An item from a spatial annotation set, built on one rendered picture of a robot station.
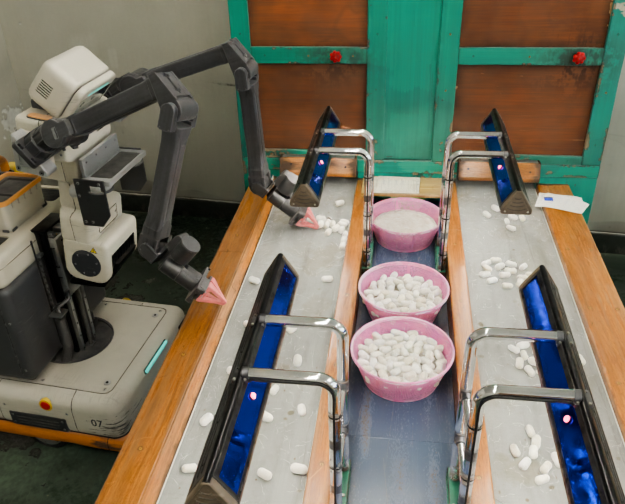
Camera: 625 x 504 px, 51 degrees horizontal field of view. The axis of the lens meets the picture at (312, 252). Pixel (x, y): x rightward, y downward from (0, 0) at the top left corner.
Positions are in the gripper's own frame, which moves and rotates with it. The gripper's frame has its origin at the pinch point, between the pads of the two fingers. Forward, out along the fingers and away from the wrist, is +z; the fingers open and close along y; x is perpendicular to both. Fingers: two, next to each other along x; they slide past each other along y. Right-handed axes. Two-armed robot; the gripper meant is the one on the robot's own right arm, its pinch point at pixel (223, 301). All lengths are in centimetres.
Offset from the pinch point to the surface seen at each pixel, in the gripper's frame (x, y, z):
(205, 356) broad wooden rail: 5.2, -16.3, 2.7
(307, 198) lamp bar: -33.7, 14.8, 0.6
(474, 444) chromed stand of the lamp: -54, -61, 34
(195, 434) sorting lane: 3.5, -41.1, 6.7
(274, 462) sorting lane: -9, -47, 21
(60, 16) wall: 65, 202, -123
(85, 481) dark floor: 100, -1, 9
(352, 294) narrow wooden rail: -18.9, 13.3, 29.7
